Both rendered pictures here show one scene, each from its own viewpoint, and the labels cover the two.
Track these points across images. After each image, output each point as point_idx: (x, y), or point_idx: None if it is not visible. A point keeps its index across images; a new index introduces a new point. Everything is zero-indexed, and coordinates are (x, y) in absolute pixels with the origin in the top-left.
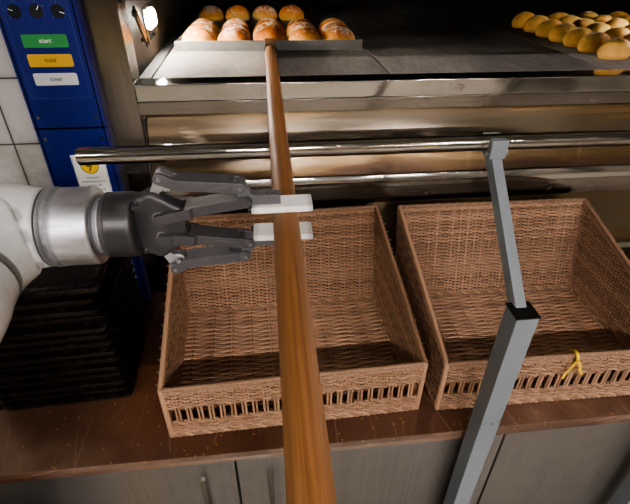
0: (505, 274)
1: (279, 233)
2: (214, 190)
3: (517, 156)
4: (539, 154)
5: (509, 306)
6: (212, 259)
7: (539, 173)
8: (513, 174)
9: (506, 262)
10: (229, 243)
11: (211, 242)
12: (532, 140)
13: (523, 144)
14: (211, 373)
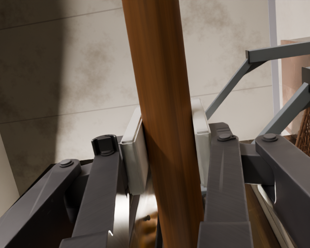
0: (292, 114)
1: (133, 53)
2: (42, 197)
3: (266, 240)
4: (260, 228)
5: None
6: None
7: (272, 220)
8: (279, 234)
9: (281, 119)
10: (228, 163)
11: (231, 193)
12: (200, 176)
13: None
14: None
